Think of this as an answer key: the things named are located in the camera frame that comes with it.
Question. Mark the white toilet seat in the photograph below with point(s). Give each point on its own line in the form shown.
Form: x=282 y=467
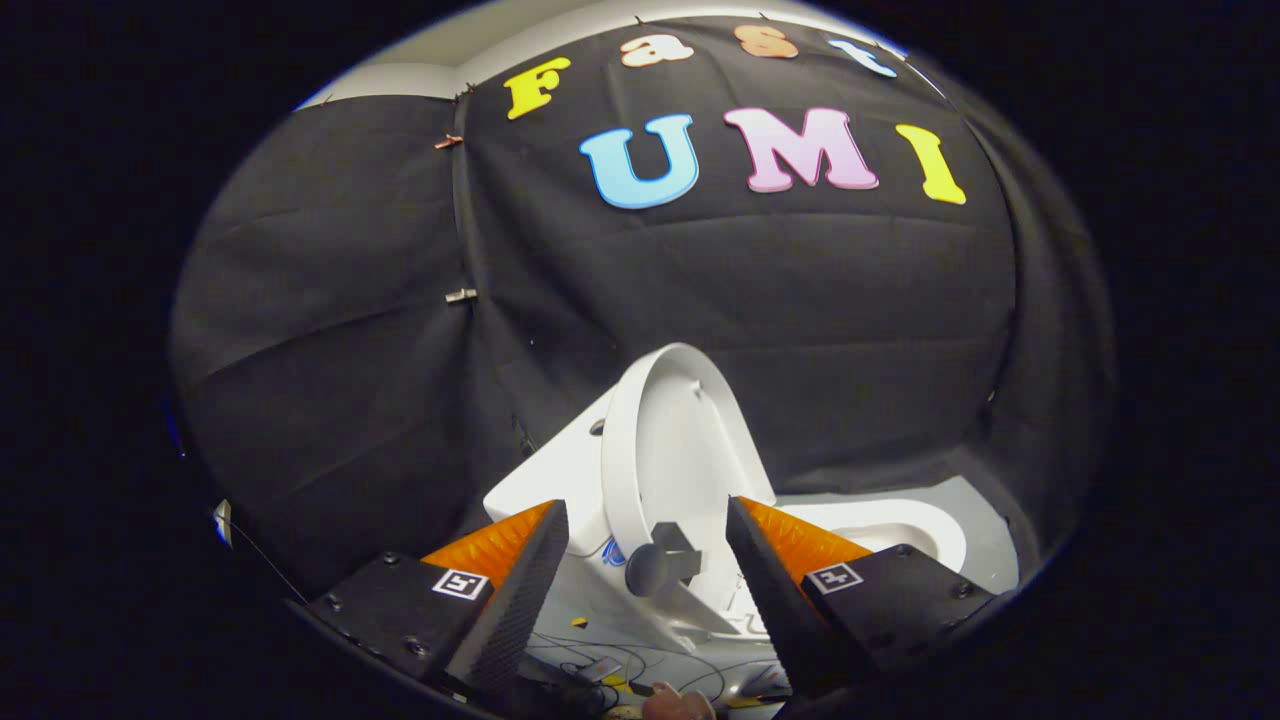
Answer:
x=950 y=545

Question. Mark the white ceramic toilet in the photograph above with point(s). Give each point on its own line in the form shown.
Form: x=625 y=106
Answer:
x=560 y=480

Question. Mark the copper clip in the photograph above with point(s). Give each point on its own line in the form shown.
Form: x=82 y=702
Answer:
x=448 y=142

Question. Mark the white toilet lid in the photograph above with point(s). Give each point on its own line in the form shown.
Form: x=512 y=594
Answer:
x=680 y=450

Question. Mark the black backdrop cloth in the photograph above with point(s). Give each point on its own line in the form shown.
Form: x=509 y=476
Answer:
x=750 y=280

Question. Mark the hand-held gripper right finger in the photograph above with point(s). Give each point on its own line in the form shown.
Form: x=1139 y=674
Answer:
x=770 y=600

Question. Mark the beige round perforated device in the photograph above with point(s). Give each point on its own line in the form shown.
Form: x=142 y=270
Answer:
x=680 y=704

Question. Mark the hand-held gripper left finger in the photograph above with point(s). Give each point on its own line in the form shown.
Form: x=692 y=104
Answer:
x=525 y=600

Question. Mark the silver clip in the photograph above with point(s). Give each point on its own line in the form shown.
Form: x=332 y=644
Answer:
x=461 y=295

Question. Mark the yellow black striped tape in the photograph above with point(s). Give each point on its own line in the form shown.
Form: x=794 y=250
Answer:
x=622 y=686

